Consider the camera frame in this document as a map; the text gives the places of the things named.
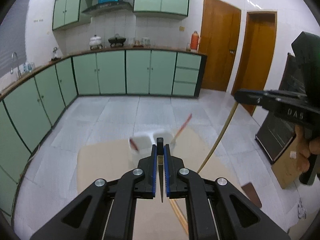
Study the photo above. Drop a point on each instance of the orange thermos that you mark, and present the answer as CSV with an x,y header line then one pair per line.
x,y
195,39

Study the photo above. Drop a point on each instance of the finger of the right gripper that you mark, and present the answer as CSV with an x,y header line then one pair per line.
x,y
254,97

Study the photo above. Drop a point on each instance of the chrome faucet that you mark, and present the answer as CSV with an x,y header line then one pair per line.
x,y
15,65

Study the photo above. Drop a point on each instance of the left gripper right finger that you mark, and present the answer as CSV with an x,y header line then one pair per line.
x,y
216,209

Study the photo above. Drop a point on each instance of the right wooden door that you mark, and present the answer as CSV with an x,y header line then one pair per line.
x,y
257,51

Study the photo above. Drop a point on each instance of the white lidded pot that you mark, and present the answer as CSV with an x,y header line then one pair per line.
x,y
95,42

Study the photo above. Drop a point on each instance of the curved orange patterned chopstick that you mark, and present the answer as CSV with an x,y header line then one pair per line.
x,y
182,127

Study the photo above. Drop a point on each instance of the range hood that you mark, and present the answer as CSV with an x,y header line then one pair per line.
x,y
102,8

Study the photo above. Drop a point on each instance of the left wooden door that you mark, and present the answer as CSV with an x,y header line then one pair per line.
x,y
220,31

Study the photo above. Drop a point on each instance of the red striped bamboo chopstick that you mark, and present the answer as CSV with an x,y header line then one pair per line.
x,y
133,145

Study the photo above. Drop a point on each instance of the wooden door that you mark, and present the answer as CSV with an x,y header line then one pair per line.
x,y
257,51
220,31

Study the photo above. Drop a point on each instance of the right hand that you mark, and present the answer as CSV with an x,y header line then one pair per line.
x,y
304,149

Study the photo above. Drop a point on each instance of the black chopstick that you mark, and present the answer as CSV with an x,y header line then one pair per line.
x,y
160,154

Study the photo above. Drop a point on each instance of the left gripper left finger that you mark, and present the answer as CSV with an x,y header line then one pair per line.
x,y
105,209

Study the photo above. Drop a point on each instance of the black wok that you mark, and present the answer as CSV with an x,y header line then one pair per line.
x,y
116,41

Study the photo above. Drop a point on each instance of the black oven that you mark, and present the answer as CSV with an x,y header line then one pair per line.
x,y
275,134

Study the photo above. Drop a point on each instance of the white double utensil holder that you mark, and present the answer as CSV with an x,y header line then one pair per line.
x,y
145,140

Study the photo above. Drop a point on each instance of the cardboard box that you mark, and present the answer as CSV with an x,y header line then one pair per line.
x,y
285,168

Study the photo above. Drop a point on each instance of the green base cabinets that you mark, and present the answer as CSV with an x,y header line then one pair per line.
x,y
32,106

